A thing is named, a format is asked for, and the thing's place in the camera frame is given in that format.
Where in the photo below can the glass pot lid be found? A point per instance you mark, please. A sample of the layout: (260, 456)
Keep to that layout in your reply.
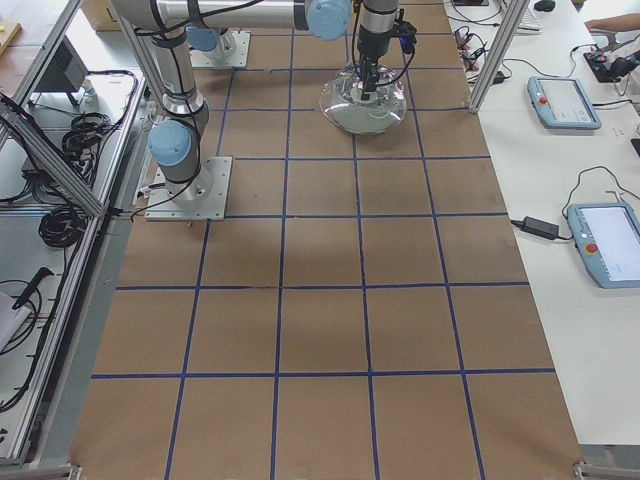
(344, 91)

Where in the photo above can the black power adapter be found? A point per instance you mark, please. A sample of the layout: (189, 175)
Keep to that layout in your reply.
(540, 228)

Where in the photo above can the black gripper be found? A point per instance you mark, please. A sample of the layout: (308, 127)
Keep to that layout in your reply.
(369, 48)

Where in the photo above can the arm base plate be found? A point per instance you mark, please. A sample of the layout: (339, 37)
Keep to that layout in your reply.
(204, 199)
(238, 60)

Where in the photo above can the cardboard box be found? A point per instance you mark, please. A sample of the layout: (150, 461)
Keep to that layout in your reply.
(101, 15)

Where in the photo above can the far teach pendant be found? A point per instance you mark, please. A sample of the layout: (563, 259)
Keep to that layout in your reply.
(562, 103)

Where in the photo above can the aluminium frame post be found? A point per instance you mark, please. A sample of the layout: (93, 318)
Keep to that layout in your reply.
(497, 51)

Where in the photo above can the teach pendant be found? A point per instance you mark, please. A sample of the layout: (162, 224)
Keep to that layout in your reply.
(606, 236)
(562, 103)

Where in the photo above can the near teach pendant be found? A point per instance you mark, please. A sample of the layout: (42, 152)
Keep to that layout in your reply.
(606, 236)

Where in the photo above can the pale green electric pot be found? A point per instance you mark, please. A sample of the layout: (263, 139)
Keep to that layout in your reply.
(364, 121)

